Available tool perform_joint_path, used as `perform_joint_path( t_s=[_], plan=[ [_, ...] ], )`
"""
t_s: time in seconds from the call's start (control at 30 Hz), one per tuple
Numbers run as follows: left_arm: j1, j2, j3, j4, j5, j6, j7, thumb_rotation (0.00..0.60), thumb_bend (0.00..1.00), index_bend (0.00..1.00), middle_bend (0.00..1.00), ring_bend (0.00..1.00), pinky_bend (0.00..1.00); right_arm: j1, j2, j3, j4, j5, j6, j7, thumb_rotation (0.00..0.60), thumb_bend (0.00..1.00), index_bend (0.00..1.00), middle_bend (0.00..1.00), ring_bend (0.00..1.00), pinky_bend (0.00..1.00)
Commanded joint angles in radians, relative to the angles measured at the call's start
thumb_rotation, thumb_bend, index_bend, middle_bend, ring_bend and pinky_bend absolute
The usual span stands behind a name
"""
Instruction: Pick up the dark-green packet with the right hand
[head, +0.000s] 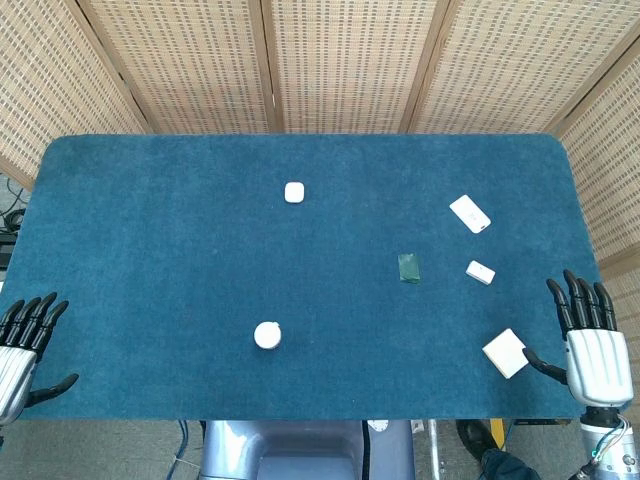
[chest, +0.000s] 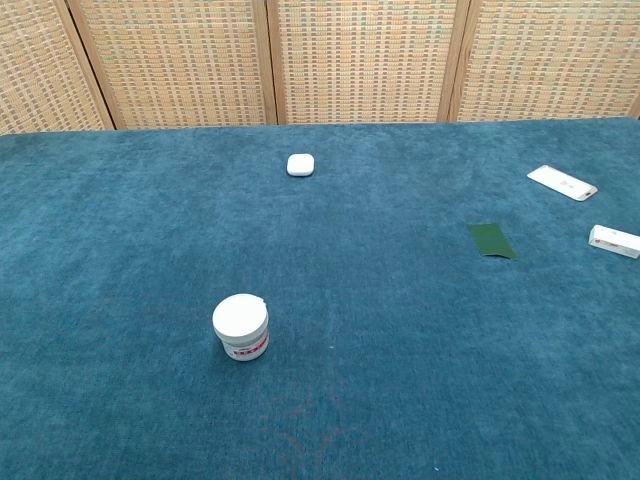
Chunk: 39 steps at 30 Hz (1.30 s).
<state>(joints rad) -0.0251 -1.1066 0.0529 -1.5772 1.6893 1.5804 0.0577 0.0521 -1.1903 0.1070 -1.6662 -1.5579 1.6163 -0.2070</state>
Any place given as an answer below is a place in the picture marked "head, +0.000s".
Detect grey metal pole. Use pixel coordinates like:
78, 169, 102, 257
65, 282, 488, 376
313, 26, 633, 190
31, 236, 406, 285
426, 419, 445, 480

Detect black cable bundle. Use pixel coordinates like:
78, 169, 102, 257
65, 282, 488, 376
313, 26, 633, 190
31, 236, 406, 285
0, 174, 32, 236

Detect blue cable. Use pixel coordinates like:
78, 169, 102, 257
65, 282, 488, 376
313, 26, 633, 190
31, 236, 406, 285
168, 419, 201, 480

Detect black shoe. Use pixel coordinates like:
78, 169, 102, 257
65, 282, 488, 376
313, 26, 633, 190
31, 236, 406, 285
456, 419, 497, 464

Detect black electronics box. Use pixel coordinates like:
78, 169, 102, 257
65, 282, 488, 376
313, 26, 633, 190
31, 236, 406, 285
0, 233, 21, 270

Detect blue carpet table mat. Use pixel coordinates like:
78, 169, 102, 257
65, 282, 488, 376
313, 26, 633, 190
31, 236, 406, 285
17, 133, 601, 422

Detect grey-blue robot torso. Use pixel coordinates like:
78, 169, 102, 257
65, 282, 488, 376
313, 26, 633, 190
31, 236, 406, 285
198, 419, 417, 480

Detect white round lidded jar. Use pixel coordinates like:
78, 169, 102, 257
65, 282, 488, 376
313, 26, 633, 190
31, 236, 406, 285
253, 321, 283, 351

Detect white flat rectangular device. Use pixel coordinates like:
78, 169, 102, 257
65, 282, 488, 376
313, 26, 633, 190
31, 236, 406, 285
448, 194, 492, 235

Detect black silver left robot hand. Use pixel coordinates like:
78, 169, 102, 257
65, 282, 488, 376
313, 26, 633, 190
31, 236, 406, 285
0, 292, 80, 426

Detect blue jeans leg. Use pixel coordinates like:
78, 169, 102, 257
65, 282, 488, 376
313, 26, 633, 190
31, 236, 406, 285
478, 447, 545, 480

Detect woven bamboo screen panel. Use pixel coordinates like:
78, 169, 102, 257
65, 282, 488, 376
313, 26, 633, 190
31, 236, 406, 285
77, 0, 284, 135
399, 0, 640, 135
0, 0, 151, 191
549, 47, 640, 321
259, 0, 449, 135

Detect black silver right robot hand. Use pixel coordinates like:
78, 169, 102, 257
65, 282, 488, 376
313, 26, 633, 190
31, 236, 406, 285
522, 269, 635, 407

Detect white square box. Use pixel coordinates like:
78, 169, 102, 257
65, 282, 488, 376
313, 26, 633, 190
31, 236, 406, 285
481, 327, 530, 380

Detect small white oblong box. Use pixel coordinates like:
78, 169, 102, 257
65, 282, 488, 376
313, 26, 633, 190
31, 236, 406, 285
465, 260, 497, 287

